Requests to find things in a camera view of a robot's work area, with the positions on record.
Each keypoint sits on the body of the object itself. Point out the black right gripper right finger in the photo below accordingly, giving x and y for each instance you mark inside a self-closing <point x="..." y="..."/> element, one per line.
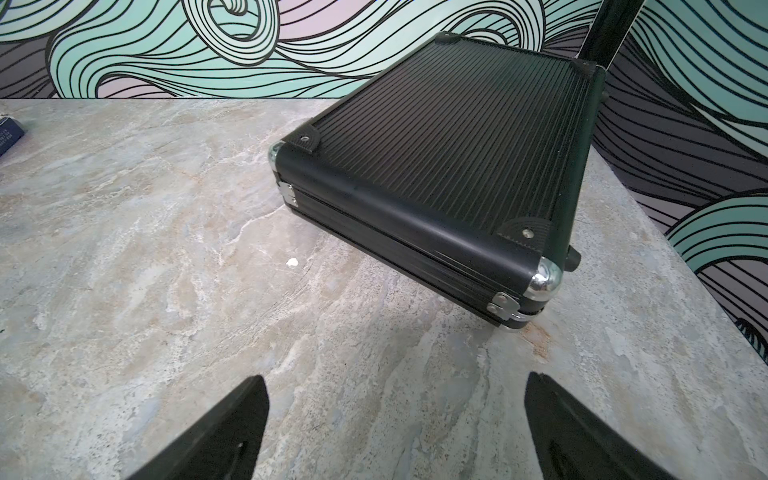
<point x="571" y="442"/>

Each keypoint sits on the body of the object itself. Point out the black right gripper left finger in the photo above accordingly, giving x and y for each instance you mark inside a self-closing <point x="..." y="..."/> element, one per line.
<point x="223" y="444"/>

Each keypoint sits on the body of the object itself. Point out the black aluminium case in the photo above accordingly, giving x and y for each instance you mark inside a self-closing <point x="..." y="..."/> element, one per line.
<point x="460" y="166"/>

